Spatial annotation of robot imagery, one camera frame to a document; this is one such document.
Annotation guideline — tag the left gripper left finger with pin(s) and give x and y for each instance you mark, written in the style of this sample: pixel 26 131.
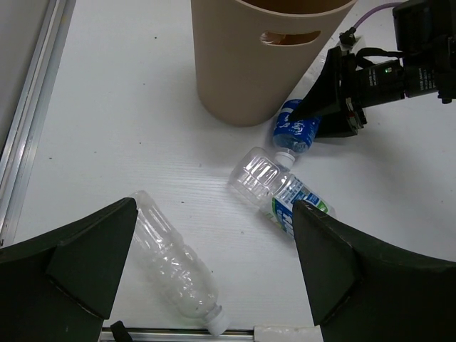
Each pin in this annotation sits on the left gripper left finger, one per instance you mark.
pixel 61 285

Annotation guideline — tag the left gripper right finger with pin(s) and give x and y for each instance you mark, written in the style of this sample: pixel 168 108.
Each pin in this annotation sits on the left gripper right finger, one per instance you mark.
pixel 361 288

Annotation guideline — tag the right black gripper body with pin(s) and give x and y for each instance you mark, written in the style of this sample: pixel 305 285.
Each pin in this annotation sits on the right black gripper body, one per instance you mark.
pixel 370 77

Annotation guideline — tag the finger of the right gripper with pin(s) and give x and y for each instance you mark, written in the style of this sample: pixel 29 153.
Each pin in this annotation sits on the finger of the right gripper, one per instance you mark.
pixel 338 126
pixel 327 95

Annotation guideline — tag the blue label plastic bottle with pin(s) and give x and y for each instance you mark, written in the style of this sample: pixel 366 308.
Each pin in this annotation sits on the blue label plastic bottle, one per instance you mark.
pixel 292 139

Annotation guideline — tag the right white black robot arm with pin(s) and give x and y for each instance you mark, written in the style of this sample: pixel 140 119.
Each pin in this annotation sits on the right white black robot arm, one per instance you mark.
pixel 425 33

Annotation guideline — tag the tan cylindrical waste bin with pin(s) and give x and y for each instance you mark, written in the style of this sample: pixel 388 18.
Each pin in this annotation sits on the tan cylindrical waste bin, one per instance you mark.
pixel 250 55

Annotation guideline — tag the green blue label bottle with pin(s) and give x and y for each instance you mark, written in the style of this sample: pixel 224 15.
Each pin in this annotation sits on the green blue label bottle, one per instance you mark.
pixel 271 187

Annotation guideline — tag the clear unlabelled plastic bottle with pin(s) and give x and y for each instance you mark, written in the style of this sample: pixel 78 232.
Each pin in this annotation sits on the clear unlabelled plastic bottle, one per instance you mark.
pixel 174 268

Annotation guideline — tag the left aluminium frame rail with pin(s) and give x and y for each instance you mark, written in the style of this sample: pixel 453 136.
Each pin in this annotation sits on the left aluminium frame rail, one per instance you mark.
pixel 29 117

